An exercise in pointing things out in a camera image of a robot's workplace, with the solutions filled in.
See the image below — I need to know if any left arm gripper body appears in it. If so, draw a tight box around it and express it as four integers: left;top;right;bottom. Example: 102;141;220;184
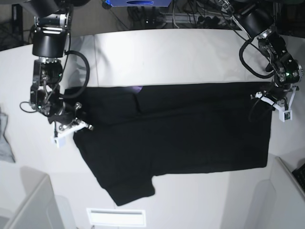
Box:
262;82;298;107

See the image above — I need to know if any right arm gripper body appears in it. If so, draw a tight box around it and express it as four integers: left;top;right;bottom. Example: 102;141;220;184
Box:
45;101;82;131

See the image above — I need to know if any black T-shirt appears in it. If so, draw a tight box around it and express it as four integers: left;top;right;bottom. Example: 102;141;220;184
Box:
68;82;272;206

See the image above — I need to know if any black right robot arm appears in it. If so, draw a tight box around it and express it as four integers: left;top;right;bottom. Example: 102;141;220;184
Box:
21;0;93;131

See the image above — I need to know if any grey cloth at left edge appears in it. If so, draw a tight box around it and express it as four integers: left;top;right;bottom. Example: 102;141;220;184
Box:
0;111;16;163

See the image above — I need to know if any black keyboard at right edge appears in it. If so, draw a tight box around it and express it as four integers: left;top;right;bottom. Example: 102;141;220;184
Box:
292;164;305;191

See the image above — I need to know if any white power strip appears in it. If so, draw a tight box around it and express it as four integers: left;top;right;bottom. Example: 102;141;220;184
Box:
161;12;233;25

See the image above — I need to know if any blue box at top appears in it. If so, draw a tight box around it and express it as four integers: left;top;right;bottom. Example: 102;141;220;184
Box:
105;0;172;7

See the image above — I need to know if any white table cable slot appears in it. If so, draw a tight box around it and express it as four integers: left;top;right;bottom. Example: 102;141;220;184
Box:
86;208;146;227

